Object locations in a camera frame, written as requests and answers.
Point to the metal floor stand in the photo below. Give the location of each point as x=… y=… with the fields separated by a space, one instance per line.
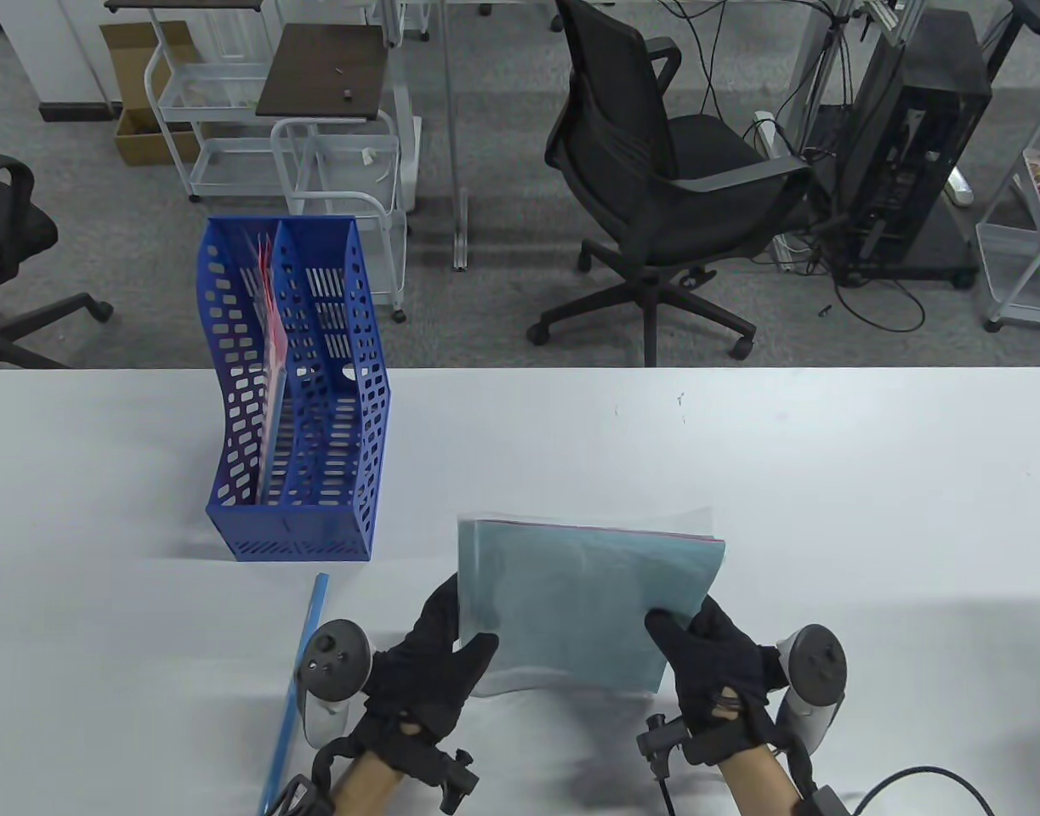
x=461 y=229

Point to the person's right hand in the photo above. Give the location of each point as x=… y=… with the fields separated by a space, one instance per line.
x=724 y=671

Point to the blue perforated file rack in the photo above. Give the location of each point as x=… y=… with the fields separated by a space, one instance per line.
x=332 y=476

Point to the person's left forearm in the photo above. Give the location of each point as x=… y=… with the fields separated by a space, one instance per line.
x=362 y=786

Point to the blue folder slide bar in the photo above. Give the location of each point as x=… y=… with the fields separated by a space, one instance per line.
x=311 y=603
x=275 y=425

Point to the white power strip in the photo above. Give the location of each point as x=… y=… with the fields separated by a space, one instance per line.
x=770 y=132
x=962 y=187

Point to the light pink paper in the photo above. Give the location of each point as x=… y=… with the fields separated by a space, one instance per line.
x=266 y=289

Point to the black left hand controller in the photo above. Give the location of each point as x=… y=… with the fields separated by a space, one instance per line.
x=337 y=659

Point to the black right hand controller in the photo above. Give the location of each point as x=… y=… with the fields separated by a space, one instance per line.
x=813 y=667

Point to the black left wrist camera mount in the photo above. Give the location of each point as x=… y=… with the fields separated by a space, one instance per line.
x=298 y=799

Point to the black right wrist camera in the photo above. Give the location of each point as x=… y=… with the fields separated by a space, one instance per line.
x=821 y=803

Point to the white cart with brown top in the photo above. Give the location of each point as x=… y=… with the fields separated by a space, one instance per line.
x=324 y=68

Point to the black computer tower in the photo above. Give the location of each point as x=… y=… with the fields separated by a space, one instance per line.
x=919 y=127

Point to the person's right forearm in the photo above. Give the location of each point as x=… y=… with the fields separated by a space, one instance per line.
x=758 y=786

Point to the white cabinet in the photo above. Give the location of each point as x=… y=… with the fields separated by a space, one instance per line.
x=60 y=51

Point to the person's left hand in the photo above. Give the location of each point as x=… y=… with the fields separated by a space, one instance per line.
x=417 y=688

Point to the cardboard box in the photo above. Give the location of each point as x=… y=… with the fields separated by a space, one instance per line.
x=137 y=136

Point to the black mesh office chair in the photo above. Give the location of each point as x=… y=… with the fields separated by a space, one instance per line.
x=707 y=204

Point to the black hand controller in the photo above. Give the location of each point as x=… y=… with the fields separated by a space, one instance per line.
x=813 y=667
x=337 y=659

